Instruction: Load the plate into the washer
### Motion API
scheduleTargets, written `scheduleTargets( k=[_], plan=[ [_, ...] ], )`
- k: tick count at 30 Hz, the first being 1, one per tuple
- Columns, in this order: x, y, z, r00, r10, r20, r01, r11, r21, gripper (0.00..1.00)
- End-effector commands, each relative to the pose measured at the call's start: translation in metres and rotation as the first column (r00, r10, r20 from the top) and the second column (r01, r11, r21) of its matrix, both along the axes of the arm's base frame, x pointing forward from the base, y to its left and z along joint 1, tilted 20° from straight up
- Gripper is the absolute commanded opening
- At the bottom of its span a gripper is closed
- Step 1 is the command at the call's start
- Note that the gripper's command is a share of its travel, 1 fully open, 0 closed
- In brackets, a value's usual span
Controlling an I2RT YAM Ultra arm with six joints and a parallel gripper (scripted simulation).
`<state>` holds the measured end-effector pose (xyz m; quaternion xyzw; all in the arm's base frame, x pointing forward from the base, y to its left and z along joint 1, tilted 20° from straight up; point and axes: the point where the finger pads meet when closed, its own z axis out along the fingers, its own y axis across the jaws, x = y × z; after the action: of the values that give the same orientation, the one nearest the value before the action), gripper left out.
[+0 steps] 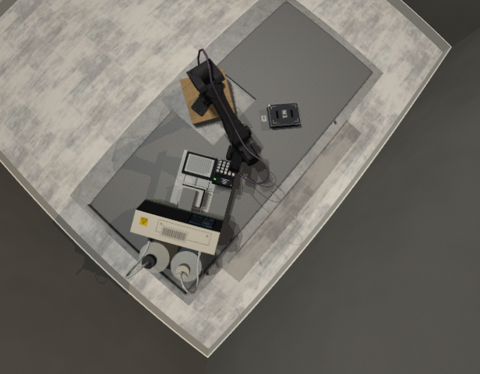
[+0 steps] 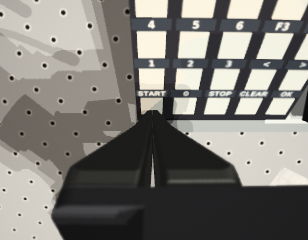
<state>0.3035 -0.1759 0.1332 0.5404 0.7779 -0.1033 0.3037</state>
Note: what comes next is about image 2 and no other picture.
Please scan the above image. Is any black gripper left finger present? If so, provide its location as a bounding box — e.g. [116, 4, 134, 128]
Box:
[61, 110, 153, 189]

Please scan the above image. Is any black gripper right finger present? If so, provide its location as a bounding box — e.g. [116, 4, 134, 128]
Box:
[153, 110, 243, 187]

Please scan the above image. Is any grey benchtop plate washer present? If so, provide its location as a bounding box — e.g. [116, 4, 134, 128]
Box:
[129, 0, 308, 132]

